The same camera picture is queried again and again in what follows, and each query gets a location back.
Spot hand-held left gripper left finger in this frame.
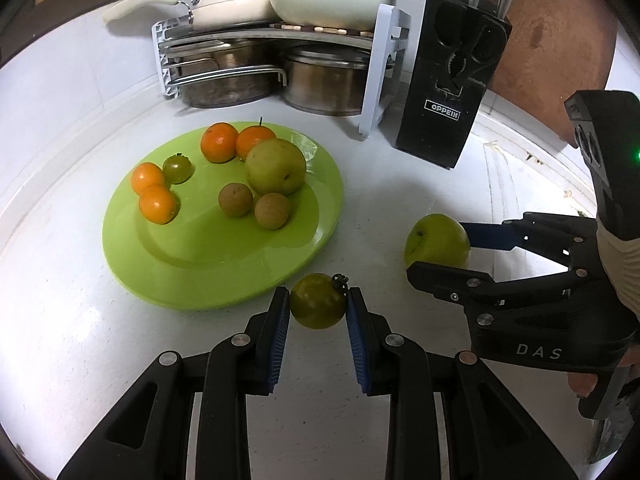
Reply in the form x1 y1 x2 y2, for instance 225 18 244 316
56 287 292 480

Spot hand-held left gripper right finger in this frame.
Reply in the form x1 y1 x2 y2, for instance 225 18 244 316
345 287 581 480

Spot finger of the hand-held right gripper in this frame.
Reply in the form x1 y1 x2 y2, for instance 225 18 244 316
460 212 598 271
406 260 588 321

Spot green apple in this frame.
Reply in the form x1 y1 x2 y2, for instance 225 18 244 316
404 213 471 271

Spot green round fruit with calyx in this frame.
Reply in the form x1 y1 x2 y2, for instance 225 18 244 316
290 273 349 331

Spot green plate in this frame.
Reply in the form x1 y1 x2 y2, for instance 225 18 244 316
102 121 345 311

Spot brown round fruit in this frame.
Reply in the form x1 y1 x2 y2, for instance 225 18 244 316
254 192 291 231
218 183 254 218

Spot large yellow-green pear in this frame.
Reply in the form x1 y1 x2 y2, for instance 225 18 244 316
245 138 307 196

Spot small green round fruit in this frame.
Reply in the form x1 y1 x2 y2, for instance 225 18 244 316
163 154 194 184

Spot orange tangerine with stem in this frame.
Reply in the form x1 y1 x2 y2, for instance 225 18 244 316
235 116 277 161

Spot person's right hand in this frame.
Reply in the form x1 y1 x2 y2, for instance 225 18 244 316
567 220 640 400

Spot black knife block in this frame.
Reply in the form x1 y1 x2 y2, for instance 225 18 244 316
395 0 513 170

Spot black kitchen scissors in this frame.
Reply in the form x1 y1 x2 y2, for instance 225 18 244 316
432 0 501 103

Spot grey white pot rack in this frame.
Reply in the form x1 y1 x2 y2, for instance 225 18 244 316
152 4 412 138

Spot brown wooden board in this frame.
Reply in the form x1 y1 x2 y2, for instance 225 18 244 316
487 0 618 146

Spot wooden bead trivet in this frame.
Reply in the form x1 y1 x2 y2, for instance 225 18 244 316
270 21 376 38

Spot wide stainless steel pot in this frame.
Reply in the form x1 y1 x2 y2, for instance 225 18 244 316
172 40 286 108

